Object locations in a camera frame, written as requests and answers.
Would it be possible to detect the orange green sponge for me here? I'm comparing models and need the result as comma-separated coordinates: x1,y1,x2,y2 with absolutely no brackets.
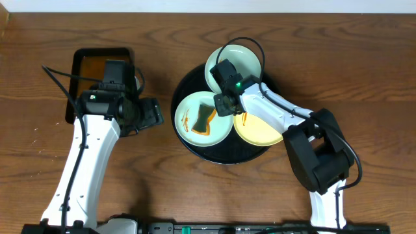
192,104,216,136

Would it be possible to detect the green plate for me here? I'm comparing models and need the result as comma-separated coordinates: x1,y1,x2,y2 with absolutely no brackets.
174,91,233,147
205,45,261,94

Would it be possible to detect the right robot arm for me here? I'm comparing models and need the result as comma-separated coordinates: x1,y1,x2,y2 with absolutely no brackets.
210,59,358,229

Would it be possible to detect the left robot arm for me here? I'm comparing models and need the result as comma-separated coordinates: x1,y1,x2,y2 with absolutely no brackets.
22,60,164,234

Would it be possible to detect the black rectangular water tray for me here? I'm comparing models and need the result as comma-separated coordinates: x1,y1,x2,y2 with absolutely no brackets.
65,47,135,124

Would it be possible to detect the round black serving tray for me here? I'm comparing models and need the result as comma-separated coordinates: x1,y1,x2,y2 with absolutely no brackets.
170,64,269,164

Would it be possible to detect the yellow plate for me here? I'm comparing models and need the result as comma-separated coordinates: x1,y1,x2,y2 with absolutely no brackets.
233,112,283,146

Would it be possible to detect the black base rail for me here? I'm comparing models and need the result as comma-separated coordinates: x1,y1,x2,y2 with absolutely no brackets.
21,221,391,234

